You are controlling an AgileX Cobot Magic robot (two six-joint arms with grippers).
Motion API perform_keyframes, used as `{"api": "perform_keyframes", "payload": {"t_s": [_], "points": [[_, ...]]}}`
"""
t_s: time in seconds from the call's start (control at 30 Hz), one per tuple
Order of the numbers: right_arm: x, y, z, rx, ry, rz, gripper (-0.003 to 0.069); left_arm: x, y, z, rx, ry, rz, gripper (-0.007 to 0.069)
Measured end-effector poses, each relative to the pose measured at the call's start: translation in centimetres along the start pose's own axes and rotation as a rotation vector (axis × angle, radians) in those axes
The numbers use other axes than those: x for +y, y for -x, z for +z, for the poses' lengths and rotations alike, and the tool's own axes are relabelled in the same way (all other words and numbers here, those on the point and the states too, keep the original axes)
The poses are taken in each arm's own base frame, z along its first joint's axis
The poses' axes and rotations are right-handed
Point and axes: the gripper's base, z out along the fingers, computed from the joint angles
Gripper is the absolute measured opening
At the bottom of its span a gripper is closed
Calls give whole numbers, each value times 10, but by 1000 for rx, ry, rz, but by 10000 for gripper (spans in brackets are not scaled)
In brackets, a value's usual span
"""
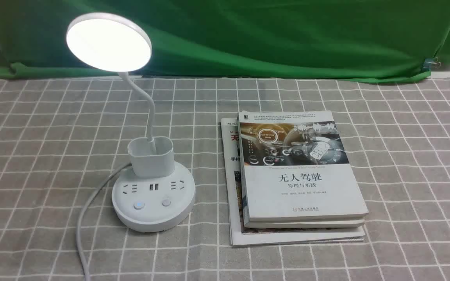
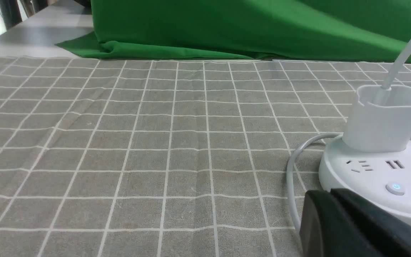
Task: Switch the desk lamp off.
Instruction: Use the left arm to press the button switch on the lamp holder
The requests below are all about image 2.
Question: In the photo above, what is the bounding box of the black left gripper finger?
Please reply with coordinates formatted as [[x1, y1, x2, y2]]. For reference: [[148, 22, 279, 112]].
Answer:
[[300, 189, 411, 257]]

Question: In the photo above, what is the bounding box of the white desk lamp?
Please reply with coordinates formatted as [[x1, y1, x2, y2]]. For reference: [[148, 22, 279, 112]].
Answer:
[[319, 39, 411, 226]]

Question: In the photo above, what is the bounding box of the green backdrop cloth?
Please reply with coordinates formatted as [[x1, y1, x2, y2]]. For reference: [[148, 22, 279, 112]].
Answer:
[[57, 0, 411, 62]]

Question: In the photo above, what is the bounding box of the grey grid-pattern tablecloth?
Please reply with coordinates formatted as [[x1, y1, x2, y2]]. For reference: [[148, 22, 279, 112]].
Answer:
[[0, 57, 391, 257]]

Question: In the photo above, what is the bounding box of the white lamp power cable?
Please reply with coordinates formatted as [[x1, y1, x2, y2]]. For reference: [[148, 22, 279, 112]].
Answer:
[[286, 132, 341, 233]]

